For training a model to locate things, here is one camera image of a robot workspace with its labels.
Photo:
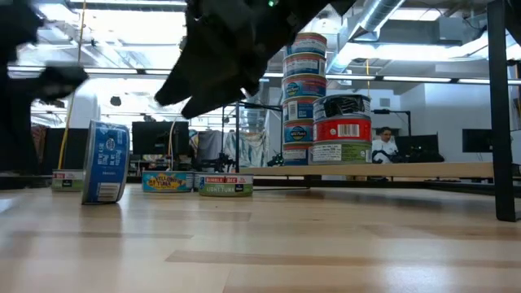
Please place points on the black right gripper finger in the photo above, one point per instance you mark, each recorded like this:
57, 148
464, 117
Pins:
203, 65
224, 97

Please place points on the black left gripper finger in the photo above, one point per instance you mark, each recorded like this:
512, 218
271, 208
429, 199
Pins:
63, 83

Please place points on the blue-label pull-tab can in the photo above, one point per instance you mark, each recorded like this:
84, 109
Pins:
106, 163

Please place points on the black-label silver-lid can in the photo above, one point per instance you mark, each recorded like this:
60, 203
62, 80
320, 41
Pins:
342, 107

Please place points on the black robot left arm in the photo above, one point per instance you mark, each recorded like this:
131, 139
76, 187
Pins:
16, 24

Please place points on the colourful patterned cloth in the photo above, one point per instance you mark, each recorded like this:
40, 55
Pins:
40, 140

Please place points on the grey hanging cloth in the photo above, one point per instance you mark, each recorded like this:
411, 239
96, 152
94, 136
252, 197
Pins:
209, 144

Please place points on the ceiling light strip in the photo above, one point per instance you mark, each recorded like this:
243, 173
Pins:
114, 71
415, 78

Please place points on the black round ceiling lamp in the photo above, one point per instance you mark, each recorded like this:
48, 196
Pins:
115, 101

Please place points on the green Bumble Bee tuna can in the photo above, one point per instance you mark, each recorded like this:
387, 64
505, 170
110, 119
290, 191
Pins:
67, 181
226, 185

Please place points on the blue-white label silver-lid can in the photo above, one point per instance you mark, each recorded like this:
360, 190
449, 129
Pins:
196, 181

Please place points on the colourful yellowfin tuna can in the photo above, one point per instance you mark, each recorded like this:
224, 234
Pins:
167, 182

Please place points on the black metal stand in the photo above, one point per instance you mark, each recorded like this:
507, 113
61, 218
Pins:
390, 111

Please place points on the person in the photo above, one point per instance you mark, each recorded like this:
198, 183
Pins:
382, 148

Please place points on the silver ceiling air duct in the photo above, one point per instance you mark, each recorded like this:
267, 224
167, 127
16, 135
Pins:
378, 14

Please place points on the black metal table frame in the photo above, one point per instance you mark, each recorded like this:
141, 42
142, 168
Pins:
500, 122

